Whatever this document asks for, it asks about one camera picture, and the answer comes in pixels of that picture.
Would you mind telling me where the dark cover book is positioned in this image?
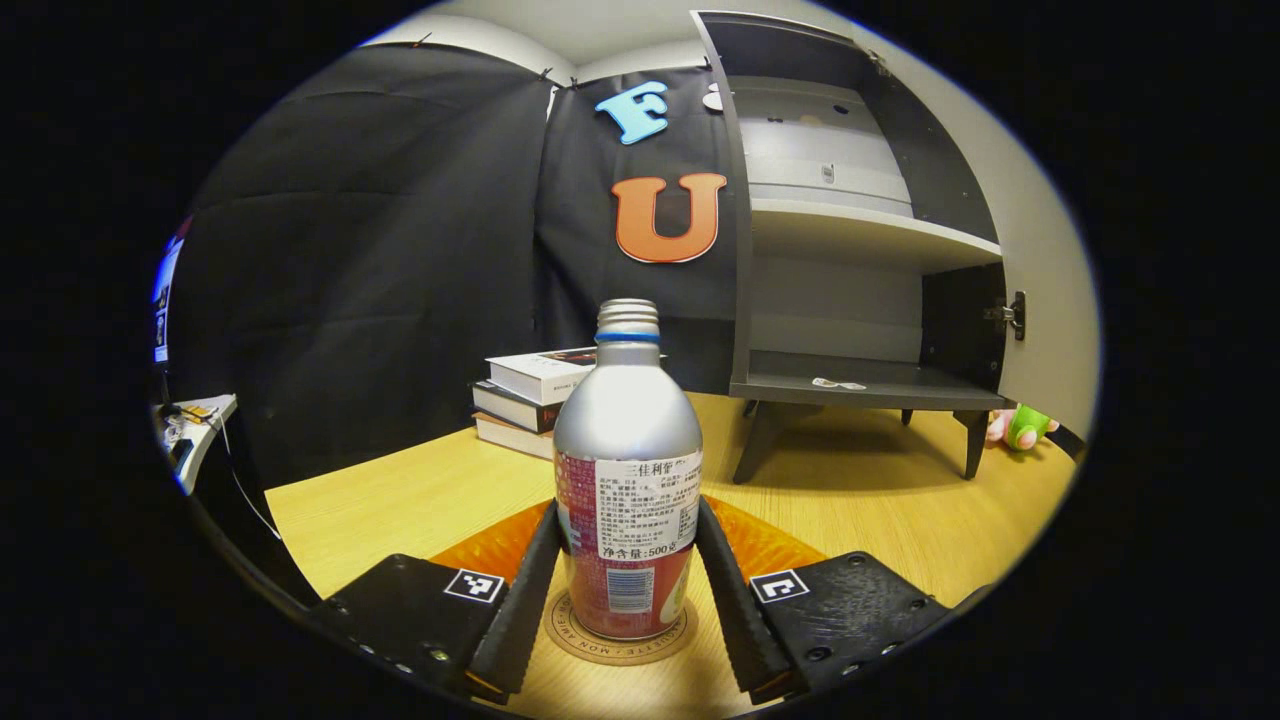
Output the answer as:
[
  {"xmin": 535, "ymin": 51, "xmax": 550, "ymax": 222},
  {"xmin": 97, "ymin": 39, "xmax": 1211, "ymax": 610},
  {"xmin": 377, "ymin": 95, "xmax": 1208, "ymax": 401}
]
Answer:
[{"xmin": 471, "ymin": 380, "xmax": 563, "ymax": 435}]

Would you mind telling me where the pale thick book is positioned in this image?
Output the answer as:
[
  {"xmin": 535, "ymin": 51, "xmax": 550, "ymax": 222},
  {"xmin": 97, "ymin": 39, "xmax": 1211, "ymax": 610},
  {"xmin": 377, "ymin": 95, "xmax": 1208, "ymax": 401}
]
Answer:
[{"xmin": 473, "ymin": 412, "xmax": 557, "ymax": 461}]

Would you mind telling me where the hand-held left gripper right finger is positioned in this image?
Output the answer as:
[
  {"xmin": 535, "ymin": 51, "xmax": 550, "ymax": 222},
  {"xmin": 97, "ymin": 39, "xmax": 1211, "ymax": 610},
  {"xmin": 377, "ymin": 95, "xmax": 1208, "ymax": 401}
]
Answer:
[{"xmin": 695, "ymin": 495, "xmax": 951, "ymax": 706}]

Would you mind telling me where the computer monitor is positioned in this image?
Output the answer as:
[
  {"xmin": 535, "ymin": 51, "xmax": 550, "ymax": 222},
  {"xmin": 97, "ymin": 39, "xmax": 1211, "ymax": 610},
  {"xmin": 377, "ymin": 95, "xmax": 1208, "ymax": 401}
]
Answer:
[{"xmin": 150, "ymin": 215, "xmax": 193, "ymax": 366}]

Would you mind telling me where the black backdrop cloth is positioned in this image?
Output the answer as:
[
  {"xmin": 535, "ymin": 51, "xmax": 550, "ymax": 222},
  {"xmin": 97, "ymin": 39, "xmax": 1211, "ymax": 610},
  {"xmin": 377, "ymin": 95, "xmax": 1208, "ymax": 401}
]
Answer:
[{"xmin": 165, "ymin": 40, "xmax": 746, "ymax": 491}]

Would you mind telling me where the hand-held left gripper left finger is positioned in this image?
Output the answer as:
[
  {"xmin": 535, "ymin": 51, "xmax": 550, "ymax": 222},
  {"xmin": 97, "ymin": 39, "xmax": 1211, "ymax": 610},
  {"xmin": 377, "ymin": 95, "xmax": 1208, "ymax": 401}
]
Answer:
[{"xmin": 310, "ymin": 498, "xmax": 563, "ymax": 701}]

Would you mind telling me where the green and pink plush toy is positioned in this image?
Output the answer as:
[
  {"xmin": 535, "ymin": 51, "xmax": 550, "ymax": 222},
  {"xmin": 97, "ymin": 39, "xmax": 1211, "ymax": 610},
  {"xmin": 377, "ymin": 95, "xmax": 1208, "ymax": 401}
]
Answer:
[{"xmin": 985, "ymin": 403, "xmax": 1061, "ymax": 451}]

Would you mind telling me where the white side table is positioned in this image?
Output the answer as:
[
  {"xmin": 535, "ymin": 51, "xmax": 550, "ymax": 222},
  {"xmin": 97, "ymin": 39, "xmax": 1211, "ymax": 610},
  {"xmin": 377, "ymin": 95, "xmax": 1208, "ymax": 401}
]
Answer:
[{"xmin": 152, "ymin": 393, "xmax": 239, "ymax": 498}]

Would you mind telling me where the silver bottle with red label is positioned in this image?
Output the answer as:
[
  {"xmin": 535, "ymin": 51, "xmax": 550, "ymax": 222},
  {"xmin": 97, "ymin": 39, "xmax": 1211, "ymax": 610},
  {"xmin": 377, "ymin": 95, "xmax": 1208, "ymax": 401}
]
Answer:
[{"xmin": 553, "ymin": 298, "xmax": 704, "ymax": 643}]

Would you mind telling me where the round brown coaster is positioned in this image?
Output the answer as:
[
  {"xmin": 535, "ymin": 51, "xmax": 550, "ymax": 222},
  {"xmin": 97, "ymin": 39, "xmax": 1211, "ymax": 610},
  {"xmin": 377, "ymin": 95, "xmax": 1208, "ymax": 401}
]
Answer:
[{"xmin": 545, "ymin": 590, "xmax": 698, "ymax": 667}]

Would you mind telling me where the grey cabinet door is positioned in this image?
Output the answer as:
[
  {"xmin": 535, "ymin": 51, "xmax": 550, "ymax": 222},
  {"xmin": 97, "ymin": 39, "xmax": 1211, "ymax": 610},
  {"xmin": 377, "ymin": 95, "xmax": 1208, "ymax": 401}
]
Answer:
[{"xmin": 800, "ymin": 5, "xmax": 1103, "ymax": 441}]

